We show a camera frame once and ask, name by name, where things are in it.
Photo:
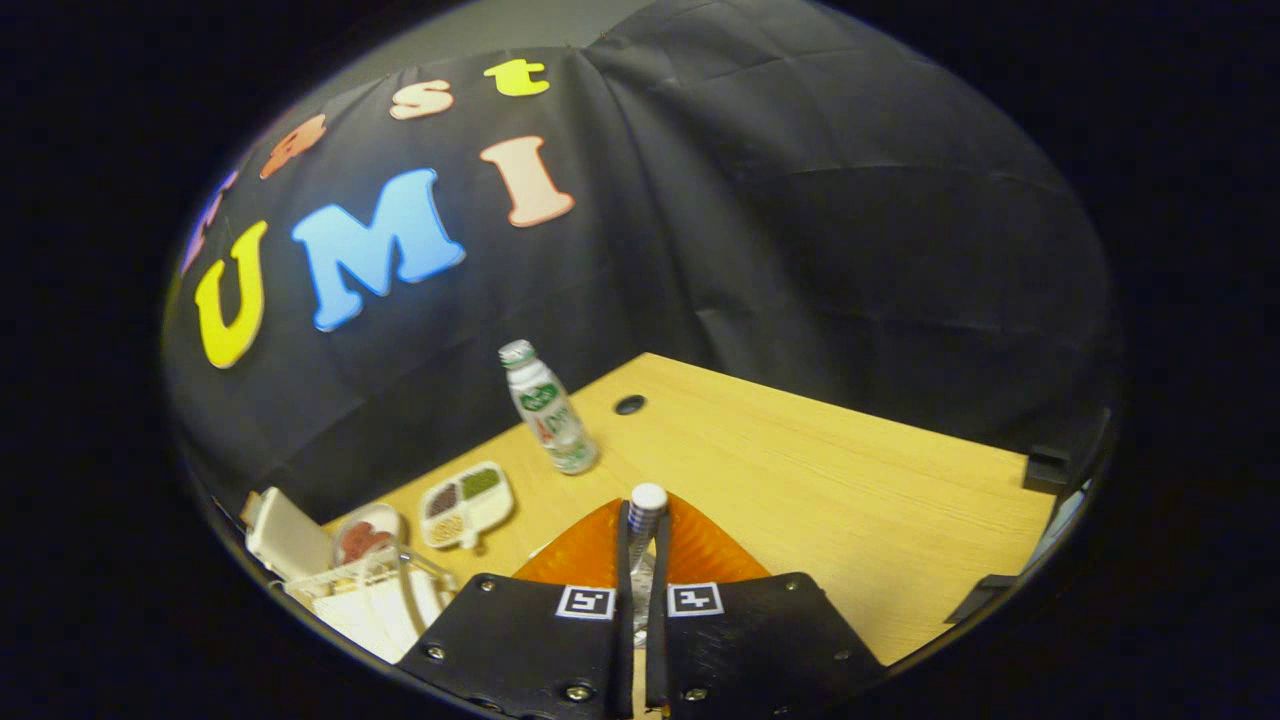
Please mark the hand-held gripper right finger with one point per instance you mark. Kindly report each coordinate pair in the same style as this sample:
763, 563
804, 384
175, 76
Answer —
657, 650

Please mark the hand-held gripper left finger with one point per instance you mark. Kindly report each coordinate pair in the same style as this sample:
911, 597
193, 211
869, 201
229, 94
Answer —
624, 650

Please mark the beige plate with meat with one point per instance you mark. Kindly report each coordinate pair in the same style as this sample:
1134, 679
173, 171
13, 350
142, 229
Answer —
385, 520

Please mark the white divided tray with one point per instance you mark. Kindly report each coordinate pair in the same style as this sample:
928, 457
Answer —
495, 510

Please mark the pile of yellow soybeans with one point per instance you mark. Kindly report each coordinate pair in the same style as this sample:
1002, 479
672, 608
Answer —
447, 528

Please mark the pile of green beans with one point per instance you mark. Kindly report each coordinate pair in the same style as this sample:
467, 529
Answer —
480, 482

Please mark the pile of dark red beans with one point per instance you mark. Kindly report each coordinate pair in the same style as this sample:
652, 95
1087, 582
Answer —
442, 498

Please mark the white drink bottle green cap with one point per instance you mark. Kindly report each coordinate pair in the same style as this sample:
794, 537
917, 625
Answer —
550, 415

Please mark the white drip tray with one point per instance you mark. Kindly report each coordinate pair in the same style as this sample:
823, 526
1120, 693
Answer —
370, 615

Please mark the brown meat slice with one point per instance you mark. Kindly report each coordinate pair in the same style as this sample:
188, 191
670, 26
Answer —
372, 535
353, 548

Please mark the black block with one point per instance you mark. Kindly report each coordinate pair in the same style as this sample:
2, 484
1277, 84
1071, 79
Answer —
978, 598
1048, 470

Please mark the white toaster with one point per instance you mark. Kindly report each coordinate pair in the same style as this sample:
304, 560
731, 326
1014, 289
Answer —
290, 540

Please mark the toast slice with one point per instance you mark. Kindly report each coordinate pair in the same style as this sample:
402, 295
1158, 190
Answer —
250, 506

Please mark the black backdrop cloth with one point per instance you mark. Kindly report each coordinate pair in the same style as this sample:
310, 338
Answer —
800, 250

